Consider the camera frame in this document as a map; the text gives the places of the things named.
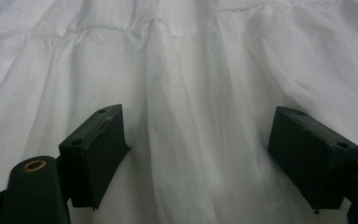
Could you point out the white tiered skirt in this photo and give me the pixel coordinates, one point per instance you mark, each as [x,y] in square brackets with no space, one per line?
[199,77]

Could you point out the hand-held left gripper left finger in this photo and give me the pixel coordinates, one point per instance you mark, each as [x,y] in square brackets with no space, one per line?
[93,155]

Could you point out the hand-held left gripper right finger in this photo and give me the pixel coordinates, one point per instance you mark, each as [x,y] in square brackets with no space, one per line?
[313,155]

